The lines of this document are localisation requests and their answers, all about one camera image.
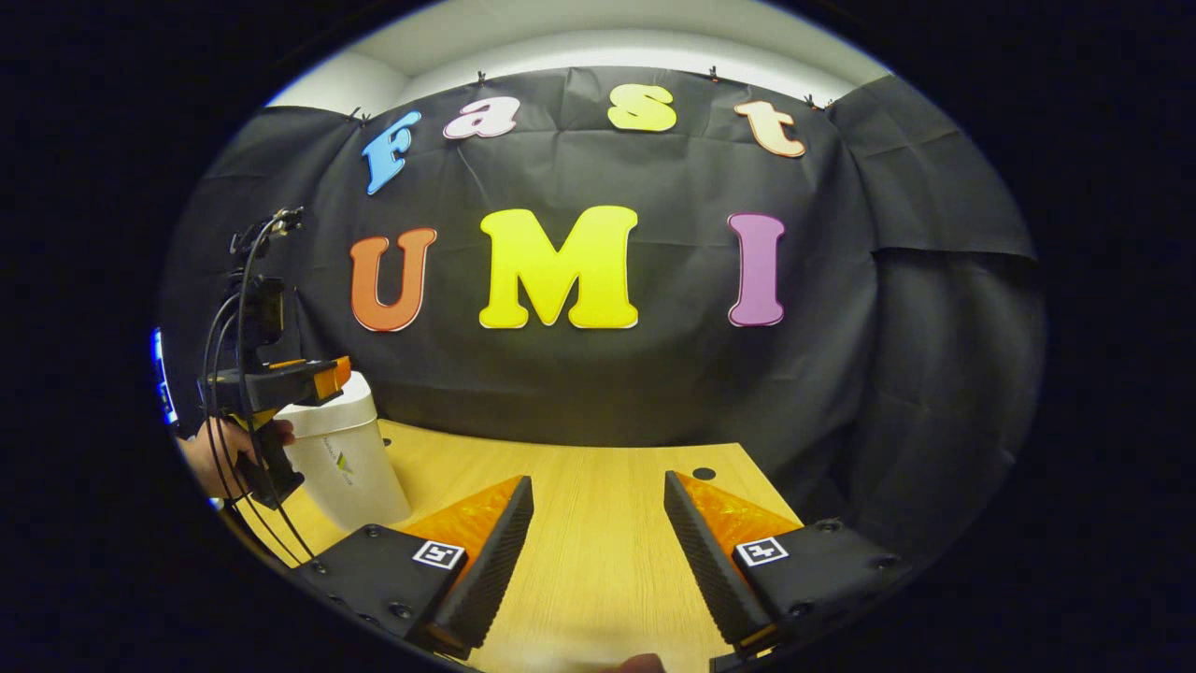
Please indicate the computer monitor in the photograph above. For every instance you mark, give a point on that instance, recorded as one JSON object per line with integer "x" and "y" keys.
{"x": 161, "y": 374}

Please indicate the wooden desktop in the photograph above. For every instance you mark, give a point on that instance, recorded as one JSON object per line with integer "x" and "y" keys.
{"x": 598, "y": 523}

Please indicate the black backdrop cloth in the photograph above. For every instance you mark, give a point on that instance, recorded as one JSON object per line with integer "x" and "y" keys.
{"x": 673, "y": 374}

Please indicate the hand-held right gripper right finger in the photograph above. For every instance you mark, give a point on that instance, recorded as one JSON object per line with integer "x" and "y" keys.
{"x": 710, "y": 570}

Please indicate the white desktop garbage bin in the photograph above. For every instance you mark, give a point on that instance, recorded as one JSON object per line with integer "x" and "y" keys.
{"x": 346, "y": 458}

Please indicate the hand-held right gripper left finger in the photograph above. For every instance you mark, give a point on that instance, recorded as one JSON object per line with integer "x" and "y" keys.
{"x": 491, "y": 570}

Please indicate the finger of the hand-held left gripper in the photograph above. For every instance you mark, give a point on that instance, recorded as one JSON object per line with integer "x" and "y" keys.
{"x": 280, "y": 385}

